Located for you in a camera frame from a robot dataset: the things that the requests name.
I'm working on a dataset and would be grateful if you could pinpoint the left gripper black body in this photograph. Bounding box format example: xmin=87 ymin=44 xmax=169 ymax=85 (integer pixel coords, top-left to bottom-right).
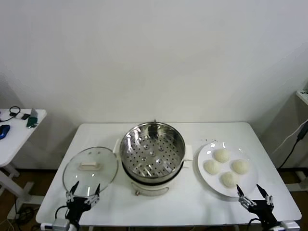
xmin=66 ymin=196 xmax=92 ymax=226

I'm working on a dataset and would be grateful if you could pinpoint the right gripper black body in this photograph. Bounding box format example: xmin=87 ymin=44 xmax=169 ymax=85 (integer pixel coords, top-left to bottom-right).
xmin=248 ymin=201 xmax=278 ymax=228

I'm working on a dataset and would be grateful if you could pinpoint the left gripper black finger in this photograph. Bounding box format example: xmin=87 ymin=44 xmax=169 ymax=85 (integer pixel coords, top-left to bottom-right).
xmin=65 ymin=180 xmax=80 ymax=204
xmin=86 ymin=183 xmax=101 ymax=205

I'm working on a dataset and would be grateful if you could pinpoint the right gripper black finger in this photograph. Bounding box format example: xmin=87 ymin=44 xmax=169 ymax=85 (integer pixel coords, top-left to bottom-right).
xmin=235 ymin=184 xmax=256 ymax=212
xmin=256 ymin=184 xmax=274 ymax=208

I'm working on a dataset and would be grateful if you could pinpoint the white steamed baozi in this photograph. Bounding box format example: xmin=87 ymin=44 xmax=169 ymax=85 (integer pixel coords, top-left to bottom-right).
xmin=213 ymin=148 xmax=231 ymax=164
xmin=219 ymin=171 xmax=239 ymax=189
xmin=204 ymin=160 xmax=221 ymax=175
xmin=231 ymin=158 xmax=250 ymax=175

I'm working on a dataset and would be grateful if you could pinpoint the glass lid with cream handle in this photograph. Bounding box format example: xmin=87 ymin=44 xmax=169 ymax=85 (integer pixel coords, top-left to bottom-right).
xmin=62 ymin=146 xmax=118 ymax=197

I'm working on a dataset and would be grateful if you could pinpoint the perforated steel steamer basket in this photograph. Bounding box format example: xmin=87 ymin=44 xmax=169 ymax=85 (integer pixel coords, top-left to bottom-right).
xmin=112 ymin=122 xmax=193 ymax=178

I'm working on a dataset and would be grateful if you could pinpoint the large white plate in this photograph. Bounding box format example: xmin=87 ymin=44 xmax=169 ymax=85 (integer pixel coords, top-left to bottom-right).
xmin=197 ymin=141 xmax=259 ymax=198

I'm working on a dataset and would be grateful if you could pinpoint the white electric cooking pot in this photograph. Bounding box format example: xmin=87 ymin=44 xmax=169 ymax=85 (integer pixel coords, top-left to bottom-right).
xmin=112 ymin=144 xmax=193 ymax=197

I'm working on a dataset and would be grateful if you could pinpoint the white side table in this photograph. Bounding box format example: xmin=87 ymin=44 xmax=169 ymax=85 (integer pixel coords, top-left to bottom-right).
xmin=0 ymin=108 xmax=48 ymax=214

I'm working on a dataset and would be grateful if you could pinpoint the green circuit board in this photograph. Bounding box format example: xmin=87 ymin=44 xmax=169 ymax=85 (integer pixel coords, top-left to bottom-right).
xmin=26 ymin=115 xmax=39 ymax=129

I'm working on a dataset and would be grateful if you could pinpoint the blue computer mouse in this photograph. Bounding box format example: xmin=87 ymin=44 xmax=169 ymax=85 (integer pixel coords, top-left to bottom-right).
xmin=0 ymin=124 xmax=11 ymax=140

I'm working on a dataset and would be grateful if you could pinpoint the white desk with foot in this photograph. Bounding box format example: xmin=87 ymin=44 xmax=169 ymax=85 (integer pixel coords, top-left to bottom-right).
xmin=280 ymin=88 xmax=308 ymax=192

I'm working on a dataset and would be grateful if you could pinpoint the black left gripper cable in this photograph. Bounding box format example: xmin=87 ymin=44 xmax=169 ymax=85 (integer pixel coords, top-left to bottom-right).
xmin=54 ymin=205 xmax=69 ymax=221

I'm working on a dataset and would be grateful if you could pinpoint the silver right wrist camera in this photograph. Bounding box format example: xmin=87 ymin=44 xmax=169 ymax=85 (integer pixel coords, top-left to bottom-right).
xmin=279 ymin=221 xmax=300 ymax=231

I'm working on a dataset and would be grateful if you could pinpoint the white power cable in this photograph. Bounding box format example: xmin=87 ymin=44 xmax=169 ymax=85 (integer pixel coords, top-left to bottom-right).
xmin=271 ymin=119 xmax=308 ymax=155

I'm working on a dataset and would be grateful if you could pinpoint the black cable with adapter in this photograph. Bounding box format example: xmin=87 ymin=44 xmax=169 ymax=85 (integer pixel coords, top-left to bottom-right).
xmin=276 ymin=125 xmax=308 ymax=169

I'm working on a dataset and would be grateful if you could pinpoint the thin black looped cable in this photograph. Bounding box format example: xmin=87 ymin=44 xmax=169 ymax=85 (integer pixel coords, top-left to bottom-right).
xmin=9 ymin=106 xmax=21 ymax=118

